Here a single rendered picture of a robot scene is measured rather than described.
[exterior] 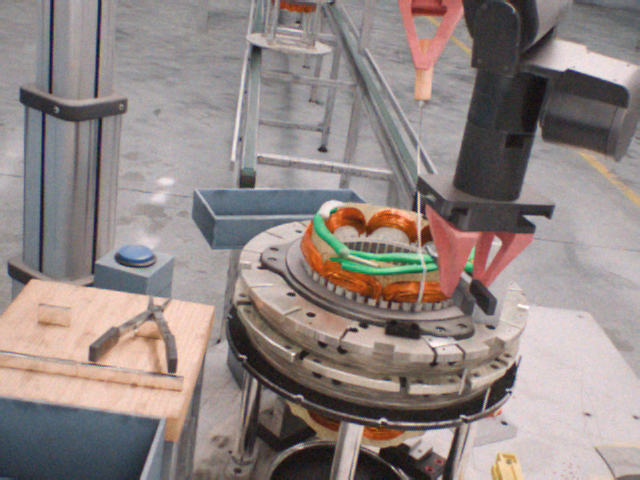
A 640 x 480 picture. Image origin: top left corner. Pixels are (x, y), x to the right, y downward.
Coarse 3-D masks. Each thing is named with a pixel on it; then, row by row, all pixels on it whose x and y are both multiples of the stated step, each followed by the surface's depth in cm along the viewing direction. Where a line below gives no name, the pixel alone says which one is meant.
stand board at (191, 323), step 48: (48, 288) 84; (96, 288) 85; (0, 336) 75; (48, 336) 76; (96, 336) 77; (192, 336) 80; (0, 384) 68; (48, 384) 69; (96, 384) 70; (192, 384) 74
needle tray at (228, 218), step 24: (216, 192) 117; (240, 192) 119; (264, 192) 120; (288, 192) 122; (312, 192) 123; (336, 192) 125; (192, 216) 117; (216, 216) 108; (240, 216) 120; (264, 216) 121; (288, 216) 123; (312, 216) 124; (216, 240) 108; (240, 240) 110; (240, 384) 123
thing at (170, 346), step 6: (168, 336) 73; (174, 336) 73; (168, 342) 72; (174, 342) 72; (168, 348) 72; (174, 348) 72; (168, 354) 71; (174, 354) 71; (168, 360) 70; (174, 360) 70; (168, 366) 70; (174, 366) 71; (168, 372) 71; (174, 372) 71
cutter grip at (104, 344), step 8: (112, 328) 73; (104, 336) 72; (112, 336) 72; (96, 344) 70; (104, 344) 71; (112, 344) 73; (88, 352) 70; (96, 352) 70; (104, 352) 72; (88, 360) 71; (96, 360) 70
